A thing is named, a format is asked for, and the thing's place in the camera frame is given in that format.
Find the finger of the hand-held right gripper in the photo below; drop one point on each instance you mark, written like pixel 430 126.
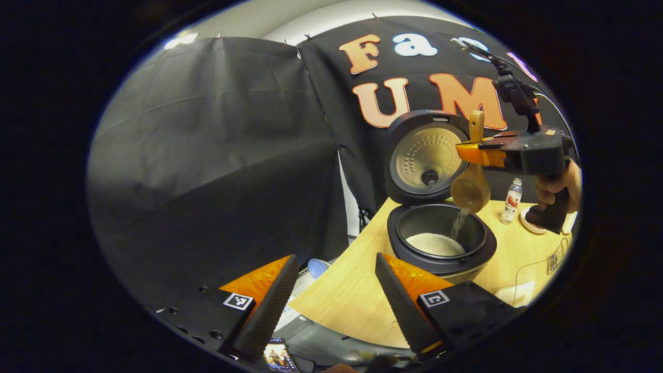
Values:
pixel 479 155

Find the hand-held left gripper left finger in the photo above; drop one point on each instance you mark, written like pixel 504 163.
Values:
pixel 269 311

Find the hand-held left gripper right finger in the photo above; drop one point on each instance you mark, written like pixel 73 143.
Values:
pixel 401 311

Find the wooden spoon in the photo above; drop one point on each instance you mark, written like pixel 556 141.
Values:
pixel 469 194

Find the grey rice cooker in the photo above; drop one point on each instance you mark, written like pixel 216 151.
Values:
pixel 424 150

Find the white rice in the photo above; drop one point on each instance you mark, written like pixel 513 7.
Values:
pixel 432 246

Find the smartphone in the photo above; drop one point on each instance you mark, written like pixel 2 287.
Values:
pixel 279 357

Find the clear plastic drink bottle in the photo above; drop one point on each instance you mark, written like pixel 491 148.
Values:
pixel 511 204

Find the small blue object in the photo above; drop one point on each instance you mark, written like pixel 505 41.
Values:
pixel 318 268

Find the white round plate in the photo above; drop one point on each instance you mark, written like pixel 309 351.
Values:
pixel 525 220

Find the black clamp stand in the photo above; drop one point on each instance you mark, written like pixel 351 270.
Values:
pixel 365 220

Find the ceiling light strip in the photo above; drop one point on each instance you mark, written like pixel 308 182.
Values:
pixel 181 40

